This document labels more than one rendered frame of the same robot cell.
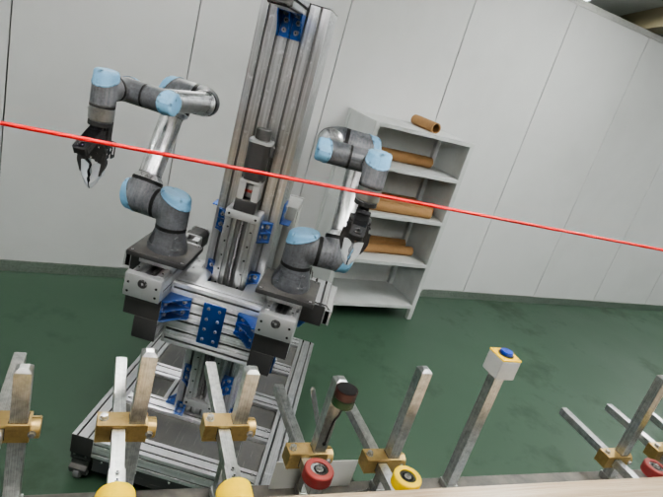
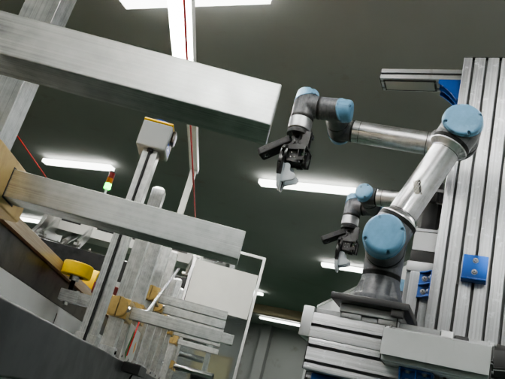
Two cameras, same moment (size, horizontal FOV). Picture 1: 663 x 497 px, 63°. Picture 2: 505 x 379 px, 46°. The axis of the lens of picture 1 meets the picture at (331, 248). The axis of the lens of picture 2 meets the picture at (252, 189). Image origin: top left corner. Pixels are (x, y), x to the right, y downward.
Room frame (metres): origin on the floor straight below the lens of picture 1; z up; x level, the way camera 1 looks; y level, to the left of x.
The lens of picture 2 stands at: (2.26, -1.65, 0.65)
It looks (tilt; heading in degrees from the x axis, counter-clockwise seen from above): 20 degrees up; 115
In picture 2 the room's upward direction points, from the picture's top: 15 degrees clockwise
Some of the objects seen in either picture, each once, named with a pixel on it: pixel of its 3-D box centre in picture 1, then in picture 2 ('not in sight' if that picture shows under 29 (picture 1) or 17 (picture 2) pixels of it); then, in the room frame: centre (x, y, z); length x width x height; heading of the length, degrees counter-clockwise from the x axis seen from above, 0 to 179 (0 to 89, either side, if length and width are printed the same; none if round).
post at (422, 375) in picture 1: (399, 434); (132, 271); (1.37, -0.35, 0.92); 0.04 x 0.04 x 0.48; 24
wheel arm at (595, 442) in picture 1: (601, 448); (35, 195); (1.81, -1.21, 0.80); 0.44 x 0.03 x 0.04; 24
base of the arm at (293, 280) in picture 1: (293, 273); (378, 290); (1.91, 0.11, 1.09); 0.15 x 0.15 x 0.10
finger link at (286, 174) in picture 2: (355, 250); (285, 177); (1.61, -0.07, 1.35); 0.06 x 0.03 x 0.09; 0
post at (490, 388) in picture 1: (471, 432); (119, 243); (1.48, -0.59, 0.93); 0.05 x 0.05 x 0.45; 24
